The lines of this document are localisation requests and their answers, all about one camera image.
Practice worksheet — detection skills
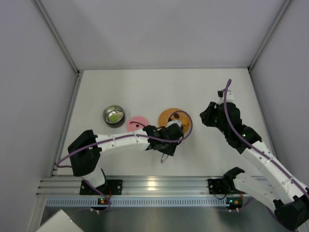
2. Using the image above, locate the green round food piece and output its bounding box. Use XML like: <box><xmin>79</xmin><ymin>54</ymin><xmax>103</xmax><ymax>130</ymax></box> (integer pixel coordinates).
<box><xmin>109</xmin><ymin>115</ymin><xmax>118</xmax><ymax>123</ymax></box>

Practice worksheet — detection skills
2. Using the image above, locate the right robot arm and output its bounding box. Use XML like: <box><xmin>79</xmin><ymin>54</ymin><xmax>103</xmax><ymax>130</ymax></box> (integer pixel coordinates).
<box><xmin>199</xmin><ymin>101</ymin><xmax>309</xmax><ymax>231</ymax></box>

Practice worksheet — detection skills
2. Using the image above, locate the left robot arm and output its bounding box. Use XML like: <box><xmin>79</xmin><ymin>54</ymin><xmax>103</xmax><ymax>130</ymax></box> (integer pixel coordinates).
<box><xmin>68</xmin><ymin>123</ymin><xmax>184</xmax><ymax>187</ymax></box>

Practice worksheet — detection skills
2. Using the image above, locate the white box corner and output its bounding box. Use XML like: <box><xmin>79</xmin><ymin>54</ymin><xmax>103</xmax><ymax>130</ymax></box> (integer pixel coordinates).
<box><xmin>37</xmin><ymin>210</ymin><xmax>83</xmax><ymax>232</ymax></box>

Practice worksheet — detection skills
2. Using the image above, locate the orange woven plate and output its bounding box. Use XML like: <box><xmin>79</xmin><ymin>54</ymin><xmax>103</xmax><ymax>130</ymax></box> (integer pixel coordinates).
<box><xmin>158</xmin><ymin>108</ymin><xmax>191</xmax><ymax>134</ymax></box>

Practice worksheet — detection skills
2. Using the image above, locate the pink round lid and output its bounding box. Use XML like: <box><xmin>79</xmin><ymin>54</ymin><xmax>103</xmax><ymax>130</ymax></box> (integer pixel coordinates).
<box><xmin>126</xmin><ymin>116</ymin><xmax>149</xmax><ymax>132</ymax></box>

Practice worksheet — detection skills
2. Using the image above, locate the steel bowl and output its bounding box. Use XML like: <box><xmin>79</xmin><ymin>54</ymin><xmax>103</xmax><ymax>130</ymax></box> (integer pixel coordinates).
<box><xmin>103</xmin><ymin>105</ymin><xmax>126</xmax><ymax>128</ymax></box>

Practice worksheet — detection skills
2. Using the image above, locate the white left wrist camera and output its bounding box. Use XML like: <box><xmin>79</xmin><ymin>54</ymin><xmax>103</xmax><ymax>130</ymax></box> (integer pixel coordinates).
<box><xmin>167</xmin><ymin>119</ymin><xmax>183</xmax><ymax>128</ymax></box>

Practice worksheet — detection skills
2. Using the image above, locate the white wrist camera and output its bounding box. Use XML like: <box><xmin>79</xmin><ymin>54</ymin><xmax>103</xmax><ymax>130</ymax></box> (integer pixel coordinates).
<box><xmin>217</xmin><ymin>89</ymin><xmax>235</xmax><ymax>105</ymax></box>
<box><xmin>167</xmin><ymin>119</ymin><xmax>183</xmax><ymax>128</ymax></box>

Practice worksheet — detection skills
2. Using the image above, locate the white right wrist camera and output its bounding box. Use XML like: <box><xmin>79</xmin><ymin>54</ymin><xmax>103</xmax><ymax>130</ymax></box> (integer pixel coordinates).
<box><xmin>217</xmin><ymin>89</ymin><xmax>235</xmax><ymax>105</ymax></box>

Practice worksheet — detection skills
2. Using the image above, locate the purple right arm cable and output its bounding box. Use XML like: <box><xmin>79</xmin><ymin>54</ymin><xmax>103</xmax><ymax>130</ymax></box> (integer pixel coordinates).
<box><xmin>221</xmin><ymin>78</ymin><xmax>309</xmax><ymax>194</ymax></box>

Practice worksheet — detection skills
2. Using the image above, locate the slotted cable duct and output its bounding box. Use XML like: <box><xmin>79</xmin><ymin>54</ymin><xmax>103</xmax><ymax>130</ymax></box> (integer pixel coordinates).
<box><xmin>45</xmin><ymin>197</ymin><xmax>240</xmax><ymax>207</ymax></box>

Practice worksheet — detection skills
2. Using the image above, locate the aluminium rail base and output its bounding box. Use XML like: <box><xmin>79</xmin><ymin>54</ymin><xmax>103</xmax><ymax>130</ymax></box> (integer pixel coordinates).
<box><xmin>36</xmin><ymin>175</ymin><xmax>273</xmax><ymax>196</ymax></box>

